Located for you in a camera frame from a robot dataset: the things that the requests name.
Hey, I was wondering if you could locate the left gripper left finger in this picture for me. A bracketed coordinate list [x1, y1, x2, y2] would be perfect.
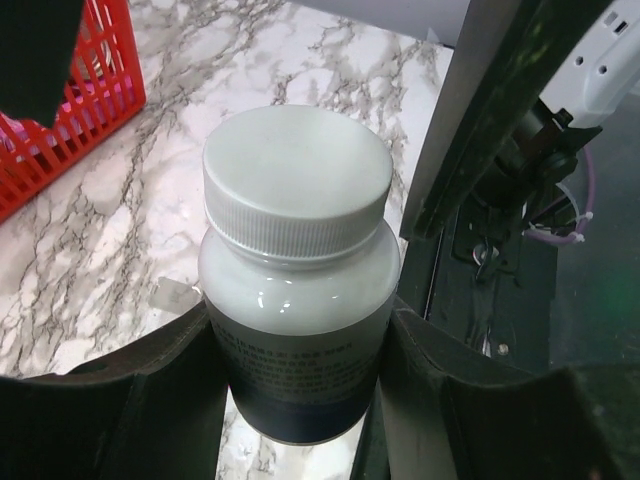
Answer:
[1, 303, 227, 479]

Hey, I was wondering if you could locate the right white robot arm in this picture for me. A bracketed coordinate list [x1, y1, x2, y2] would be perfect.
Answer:
[1, 1, 639, 238]

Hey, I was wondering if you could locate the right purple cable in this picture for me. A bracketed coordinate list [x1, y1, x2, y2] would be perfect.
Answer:
[522, 149, 599, 247]

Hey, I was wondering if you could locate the red plastic shopping basket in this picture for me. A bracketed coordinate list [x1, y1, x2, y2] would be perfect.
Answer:
[1, 1, 146, 220]

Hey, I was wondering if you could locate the white pill bottle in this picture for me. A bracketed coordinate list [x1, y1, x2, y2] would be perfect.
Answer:
[198, 105, 401, 445]

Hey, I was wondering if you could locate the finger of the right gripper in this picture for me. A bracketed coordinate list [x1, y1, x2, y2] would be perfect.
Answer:
[400, 1, 593, 240]
[1, 0, 84, 128]

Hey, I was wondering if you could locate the grey weekly pill organizer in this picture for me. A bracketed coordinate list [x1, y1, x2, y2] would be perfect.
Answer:
[149, 277, 202, 316]

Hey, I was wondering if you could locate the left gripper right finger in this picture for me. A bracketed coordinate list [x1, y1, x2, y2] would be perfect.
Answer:
[351, 300, 639, 479]

